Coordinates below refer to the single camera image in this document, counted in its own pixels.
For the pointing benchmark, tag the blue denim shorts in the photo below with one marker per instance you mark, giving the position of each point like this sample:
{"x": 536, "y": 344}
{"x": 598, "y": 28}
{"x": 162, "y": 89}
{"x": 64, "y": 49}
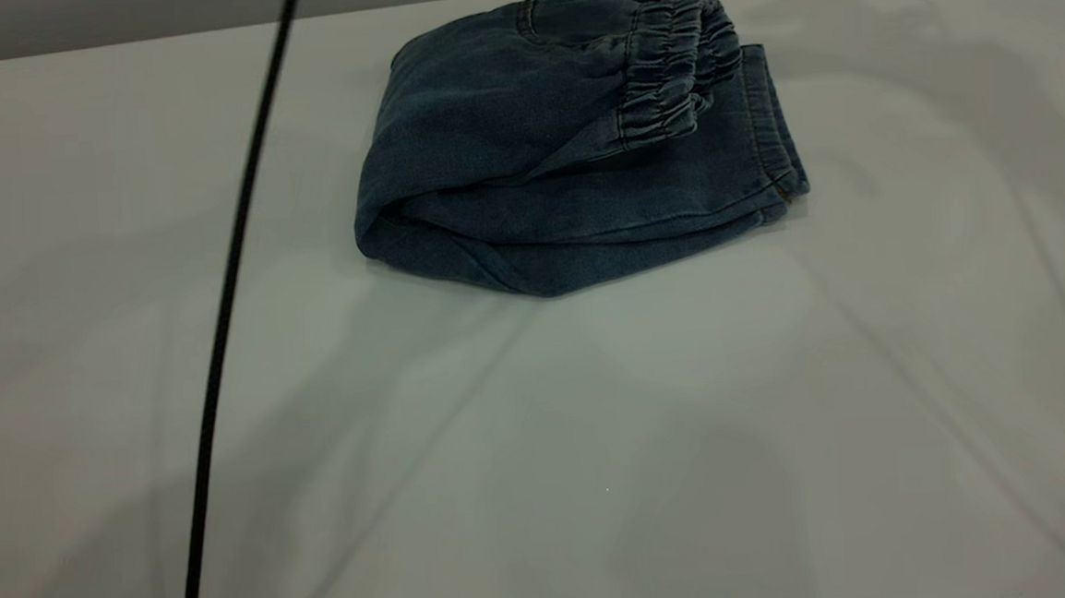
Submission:
{"x": 533, "y": 151}

